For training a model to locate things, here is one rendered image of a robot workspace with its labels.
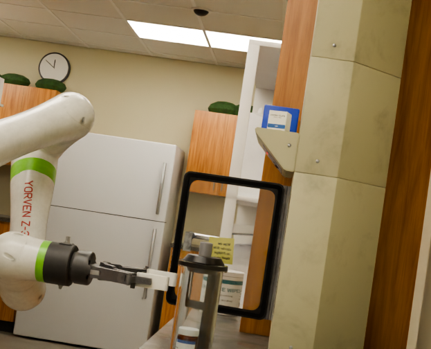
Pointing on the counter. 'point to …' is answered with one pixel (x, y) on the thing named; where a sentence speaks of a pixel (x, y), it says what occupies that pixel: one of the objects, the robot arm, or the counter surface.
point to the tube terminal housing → (335, 207)
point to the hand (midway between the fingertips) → (164, 280)
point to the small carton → (279, 120)
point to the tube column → (362, 32)
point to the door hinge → (279, 253)
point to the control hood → (280, 147)
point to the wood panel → (419, 70)
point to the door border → (268, 242)
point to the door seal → (270, 241)
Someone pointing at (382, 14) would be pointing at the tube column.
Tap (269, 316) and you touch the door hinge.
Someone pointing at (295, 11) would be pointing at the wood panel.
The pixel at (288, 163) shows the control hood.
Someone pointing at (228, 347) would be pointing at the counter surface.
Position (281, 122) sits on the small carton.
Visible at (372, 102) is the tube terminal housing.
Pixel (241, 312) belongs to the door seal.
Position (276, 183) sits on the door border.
